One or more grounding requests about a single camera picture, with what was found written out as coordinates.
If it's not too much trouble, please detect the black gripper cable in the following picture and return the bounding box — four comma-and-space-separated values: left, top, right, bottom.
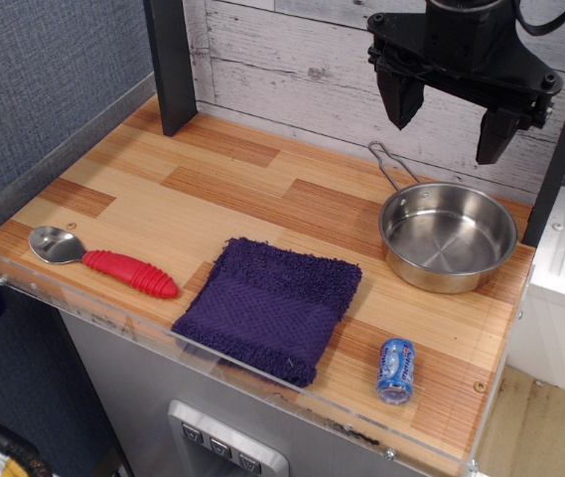
509, 0, 565, 37

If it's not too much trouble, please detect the stainless steel pan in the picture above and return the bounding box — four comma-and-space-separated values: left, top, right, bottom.
367, 141, 518, 294

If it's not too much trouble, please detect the dark grey left post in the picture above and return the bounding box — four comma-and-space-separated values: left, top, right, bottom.
143, 0, 198, 136

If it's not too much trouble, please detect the purple towel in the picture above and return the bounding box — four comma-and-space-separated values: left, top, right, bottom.
172, 238, 362, 388

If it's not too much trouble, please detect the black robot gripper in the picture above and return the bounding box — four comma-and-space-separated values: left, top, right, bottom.
367, 1, 563, 165

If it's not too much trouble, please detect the clear acrylic guard rail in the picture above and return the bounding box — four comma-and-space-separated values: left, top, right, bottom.
0, 79, 534, 476

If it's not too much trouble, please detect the blue gum container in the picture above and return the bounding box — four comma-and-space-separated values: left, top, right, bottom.
376, 338, 416, 405

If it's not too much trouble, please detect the red-handled metal spoon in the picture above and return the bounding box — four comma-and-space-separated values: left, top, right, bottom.
29, 226, 179, 299

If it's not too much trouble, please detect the silver dispenser button panel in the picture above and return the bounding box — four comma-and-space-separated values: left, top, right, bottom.
168, 399, 290, 476

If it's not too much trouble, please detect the yellow and black object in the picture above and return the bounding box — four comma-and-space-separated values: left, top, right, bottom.
0, 414, 53, 477

